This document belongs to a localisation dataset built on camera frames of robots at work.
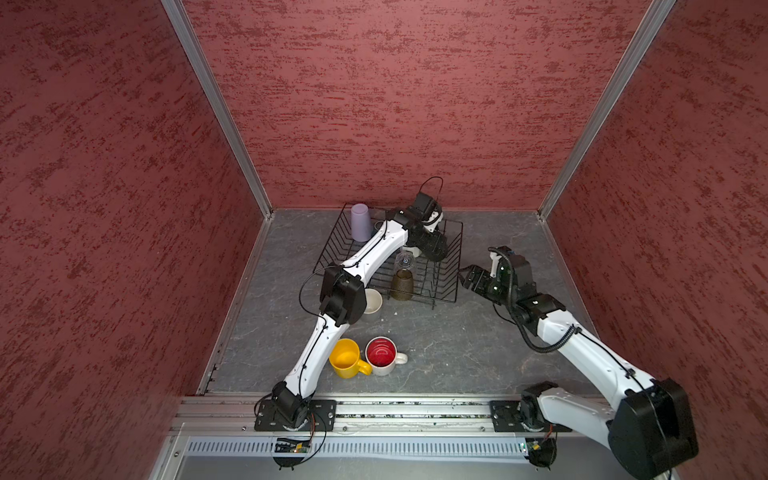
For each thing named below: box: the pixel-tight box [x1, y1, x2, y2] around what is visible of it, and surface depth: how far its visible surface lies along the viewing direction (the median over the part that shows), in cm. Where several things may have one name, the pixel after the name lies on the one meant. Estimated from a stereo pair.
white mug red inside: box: [365, 336, 408, 376], surface depth 80 cm
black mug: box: [421, 232, 448, 262], surface depth 87 cm
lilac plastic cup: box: [351, 203, 373, 242], surface depth 103 cm
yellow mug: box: [330, 338, 373, 379], surface depth 79 cm
